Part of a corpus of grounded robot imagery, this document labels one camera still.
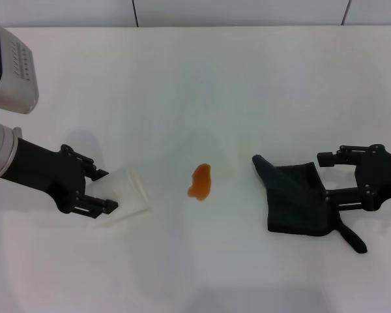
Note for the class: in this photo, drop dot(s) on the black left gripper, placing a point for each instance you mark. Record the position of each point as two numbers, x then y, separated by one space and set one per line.
49 176

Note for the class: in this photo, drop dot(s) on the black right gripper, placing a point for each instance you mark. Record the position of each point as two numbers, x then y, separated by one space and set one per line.
381 179

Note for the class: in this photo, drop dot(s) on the white paper cup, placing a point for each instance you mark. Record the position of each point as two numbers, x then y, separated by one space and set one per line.
124 195

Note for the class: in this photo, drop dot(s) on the dark blue rag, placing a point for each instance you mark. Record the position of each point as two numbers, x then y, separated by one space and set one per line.
293 202

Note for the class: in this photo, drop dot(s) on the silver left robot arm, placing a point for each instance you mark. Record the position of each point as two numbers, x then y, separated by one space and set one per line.
0 153

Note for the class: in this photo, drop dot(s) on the brown water stain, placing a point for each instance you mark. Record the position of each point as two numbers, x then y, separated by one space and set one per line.
200 182

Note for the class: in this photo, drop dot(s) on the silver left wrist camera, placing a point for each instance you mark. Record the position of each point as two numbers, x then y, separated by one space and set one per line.
9 71

